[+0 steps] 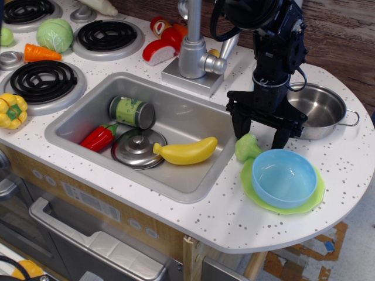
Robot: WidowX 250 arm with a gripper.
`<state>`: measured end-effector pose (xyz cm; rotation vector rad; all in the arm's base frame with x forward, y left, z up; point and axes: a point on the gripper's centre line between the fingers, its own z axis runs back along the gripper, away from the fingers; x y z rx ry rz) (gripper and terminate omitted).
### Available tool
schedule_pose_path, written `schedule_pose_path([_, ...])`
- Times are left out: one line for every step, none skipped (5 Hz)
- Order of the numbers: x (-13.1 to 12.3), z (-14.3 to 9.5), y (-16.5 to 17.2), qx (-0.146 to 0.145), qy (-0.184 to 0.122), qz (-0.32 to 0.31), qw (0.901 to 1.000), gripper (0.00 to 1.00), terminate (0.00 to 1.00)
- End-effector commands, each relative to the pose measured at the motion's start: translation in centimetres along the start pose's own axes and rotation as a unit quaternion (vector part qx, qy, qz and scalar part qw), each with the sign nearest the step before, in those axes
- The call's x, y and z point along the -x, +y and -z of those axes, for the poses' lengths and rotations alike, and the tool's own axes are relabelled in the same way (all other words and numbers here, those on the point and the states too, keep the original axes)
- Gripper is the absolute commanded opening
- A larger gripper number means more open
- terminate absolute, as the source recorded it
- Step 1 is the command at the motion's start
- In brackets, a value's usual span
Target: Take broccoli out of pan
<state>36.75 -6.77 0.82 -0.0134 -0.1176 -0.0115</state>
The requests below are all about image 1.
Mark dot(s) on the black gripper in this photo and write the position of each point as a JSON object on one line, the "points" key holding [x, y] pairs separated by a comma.
{"points": [[267, 104]]}

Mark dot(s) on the green toy broccoli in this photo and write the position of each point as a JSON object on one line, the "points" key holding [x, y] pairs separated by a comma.
{"points": [[246, 147]]}

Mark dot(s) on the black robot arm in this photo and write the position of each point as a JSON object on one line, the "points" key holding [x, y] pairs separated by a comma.
{"points": [[278, 42]]}

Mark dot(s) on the stainless steel pan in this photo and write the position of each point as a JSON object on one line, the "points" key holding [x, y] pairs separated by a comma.
{"points": [[324, 108]]}

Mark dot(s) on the green plastic plate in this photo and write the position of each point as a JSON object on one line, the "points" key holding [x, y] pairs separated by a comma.
{"points": [[315, 199]]}

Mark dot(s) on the light blue plastic bowl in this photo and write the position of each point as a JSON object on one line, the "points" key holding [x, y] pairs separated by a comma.
{"points": [[283, 179]]}

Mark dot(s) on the yellow toy banana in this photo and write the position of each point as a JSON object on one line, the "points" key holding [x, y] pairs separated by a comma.
{"points": [[187, 154]]}

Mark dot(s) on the silver toy faucet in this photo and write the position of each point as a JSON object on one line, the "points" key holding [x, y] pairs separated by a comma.
{"points": [[196, 69]]}

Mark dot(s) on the small yellow toy piece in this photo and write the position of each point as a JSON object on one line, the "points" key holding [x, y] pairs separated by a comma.
{"points": [[214, 52]]}

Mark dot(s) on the steel pot lid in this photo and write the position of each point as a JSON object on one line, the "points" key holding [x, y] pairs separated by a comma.
{"points": [[134, 148]]}

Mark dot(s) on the red toy ketchup bottle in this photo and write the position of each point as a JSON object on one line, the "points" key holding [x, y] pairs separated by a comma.
{"points": [[172, 34]]}

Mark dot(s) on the red white toy sushi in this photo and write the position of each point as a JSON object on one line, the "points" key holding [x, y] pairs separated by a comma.
{"points": [[158, 51]]}

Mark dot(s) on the green labelled toy can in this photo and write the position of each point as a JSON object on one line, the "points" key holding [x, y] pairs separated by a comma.
{"points": [[132, 112]]}

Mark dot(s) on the red toy chili pepper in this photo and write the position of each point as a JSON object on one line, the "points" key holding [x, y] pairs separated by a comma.
{"points": [[100, 137]]}

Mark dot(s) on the silver toy sink basin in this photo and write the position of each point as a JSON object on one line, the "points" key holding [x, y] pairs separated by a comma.
{"points": [[179, 117]]}

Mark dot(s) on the middle black stove burner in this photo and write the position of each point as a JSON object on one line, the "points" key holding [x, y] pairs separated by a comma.
{"points": [[107, 40]]}

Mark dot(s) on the black stove burner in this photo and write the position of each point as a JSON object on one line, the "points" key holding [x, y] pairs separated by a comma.
{"points": [[107, 40], [46, 86]]}

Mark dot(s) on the white toy bottle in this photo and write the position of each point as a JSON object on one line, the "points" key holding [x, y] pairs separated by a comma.
{"points": [[104, 7]]}

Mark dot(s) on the silver toy oven door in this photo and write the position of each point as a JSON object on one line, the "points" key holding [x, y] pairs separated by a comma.
{"points": [[100, 256]]}

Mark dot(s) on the silver stove knob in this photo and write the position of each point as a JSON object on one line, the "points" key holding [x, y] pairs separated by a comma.
{"points": [[83, 14], [11, 60]]}

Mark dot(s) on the front black stove burner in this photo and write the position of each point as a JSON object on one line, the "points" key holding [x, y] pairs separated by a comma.
{"points": [[46, 86]]}

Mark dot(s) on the green toy cabbage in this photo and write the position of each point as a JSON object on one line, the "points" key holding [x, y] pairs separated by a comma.
{"points": [[55, 34]]}

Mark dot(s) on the orange toy carrot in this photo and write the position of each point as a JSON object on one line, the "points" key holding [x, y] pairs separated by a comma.
{"points": [[33, 53]]}

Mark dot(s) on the yellow toy bell pepper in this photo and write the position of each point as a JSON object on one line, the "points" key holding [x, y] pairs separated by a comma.
{"points": [[13, 111]]}

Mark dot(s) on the back left stove burner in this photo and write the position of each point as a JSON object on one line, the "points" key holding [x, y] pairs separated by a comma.
{"points": [[27, 16]]}

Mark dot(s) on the yellow toy on floor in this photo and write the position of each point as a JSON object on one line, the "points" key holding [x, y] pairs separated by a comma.
{"points": [[32, 269]]}

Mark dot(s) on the light green toy apple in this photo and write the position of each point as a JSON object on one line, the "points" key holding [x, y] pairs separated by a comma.
{"points": [[7, 37]]}

